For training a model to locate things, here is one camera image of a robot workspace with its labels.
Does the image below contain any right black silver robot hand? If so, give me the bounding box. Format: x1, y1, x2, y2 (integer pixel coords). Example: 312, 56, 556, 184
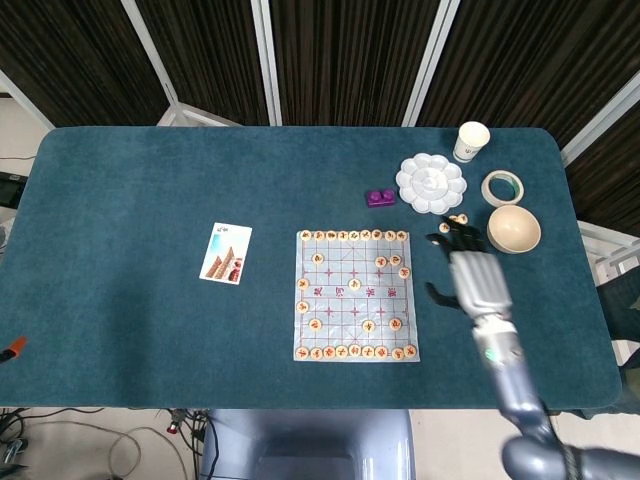
424, 215, 515, 327

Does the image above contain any beige bowl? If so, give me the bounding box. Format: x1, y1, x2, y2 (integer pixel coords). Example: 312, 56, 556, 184
486, 204, 542, 256

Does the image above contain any beige masking tape roll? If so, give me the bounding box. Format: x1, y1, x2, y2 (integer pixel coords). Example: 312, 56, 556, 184
481, 169, 526, 206

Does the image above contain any white flower-shaped paint palette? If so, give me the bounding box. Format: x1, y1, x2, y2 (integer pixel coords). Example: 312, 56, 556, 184
395, 153, 469, 215

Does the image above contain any purple toy brick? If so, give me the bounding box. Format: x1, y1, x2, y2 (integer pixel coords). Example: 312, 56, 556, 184
366, 188, 397, 209

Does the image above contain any white paper xiangqi board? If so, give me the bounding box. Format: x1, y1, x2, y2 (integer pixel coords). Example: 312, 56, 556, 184
292, 229, 421, 363

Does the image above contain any dark fabric object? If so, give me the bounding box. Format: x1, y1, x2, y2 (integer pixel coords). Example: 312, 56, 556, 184
597, 272, 640, 346

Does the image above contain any white paper cup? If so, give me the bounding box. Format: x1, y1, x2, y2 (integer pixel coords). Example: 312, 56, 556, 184
452, 121, 491, 164

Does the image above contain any dark white-framed divider panel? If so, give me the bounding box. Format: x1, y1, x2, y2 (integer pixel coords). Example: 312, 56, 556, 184
559, 69, 640, 291
0, 0, 171, 129
252, 0, 461, 127
122, 0, 281, 127
404, 0, 640, 151

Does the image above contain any blue-grey robot torso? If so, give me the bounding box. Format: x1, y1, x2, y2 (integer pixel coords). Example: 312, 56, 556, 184
199, 408, 417, 480

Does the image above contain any postcard with building photo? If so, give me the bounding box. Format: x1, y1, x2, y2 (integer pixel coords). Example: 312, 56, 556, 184
198, 221, 254, 286

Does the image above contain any blue felt table cloth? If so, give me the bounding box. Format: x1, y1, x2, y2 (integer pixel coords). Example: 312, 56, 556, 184
0, 125, 624, 412

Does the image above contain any orange-tipped tool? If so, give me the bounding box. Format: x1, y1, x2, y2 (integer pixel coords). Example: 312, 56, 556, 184
0, 335, 29, 365

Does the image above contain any black device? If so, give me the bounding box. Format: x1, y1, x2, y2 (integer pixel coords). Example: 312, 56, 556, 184
0, 171, 27, 206

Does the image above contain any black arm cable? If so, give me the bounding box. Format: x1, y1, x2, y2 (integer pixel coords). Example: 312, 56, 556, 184
542, 412, 589, 480

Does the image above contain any black floor cable bundle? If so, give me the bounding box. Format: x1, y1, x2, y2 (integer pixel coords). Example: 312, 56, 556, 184
169, 408, 219, 480

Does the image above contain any beige floor cable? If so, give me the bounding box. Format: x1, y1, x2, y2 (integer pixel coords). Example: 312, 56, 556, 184
29, 419, 146, 480

